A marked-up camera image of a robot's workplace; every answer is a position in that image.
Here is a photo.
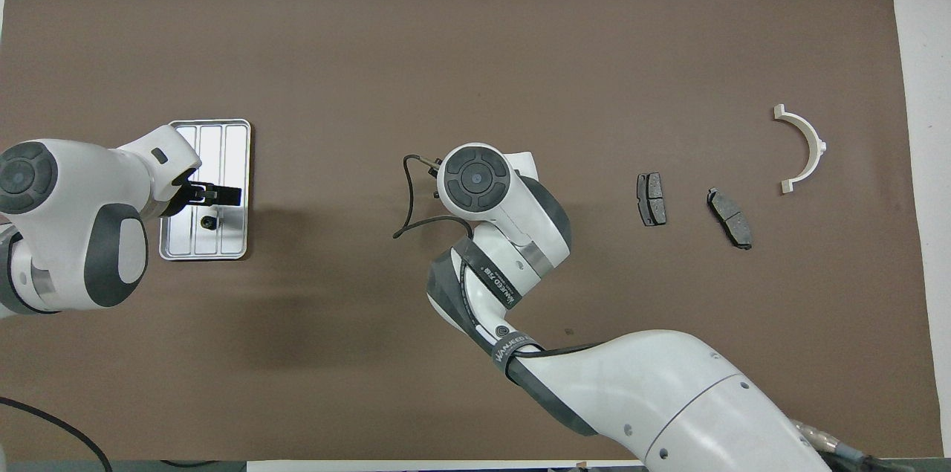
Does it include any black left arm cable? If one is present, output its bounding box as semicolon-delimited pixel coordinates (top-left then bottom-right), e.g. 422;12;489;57
0;396;114;472

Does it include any dark tapered brake pad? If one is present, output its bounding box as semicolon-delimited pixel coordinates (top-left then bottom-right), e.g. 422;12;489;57
706;187;753;250

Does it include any brown table mat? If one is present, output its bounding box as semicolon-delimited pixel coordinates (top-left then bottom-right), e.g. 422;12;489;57
0;0;944;462

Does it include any white curved plastic bracket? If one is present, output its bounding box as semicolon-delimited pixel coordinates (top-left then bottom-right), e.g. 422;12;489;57
773;104;828;195

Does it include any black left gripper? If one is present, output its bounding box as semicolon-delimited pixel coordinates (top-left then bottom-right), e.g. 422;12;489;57
175;169;244;216

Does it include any dark rectangular brake pad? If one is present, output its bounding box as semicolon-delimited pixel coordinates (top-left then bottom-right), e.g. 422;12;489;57
636;172;668;227

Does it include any silver metal tray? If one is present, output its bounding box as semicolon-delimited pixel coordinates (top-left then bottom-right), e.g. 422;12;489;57
159;119;253;262

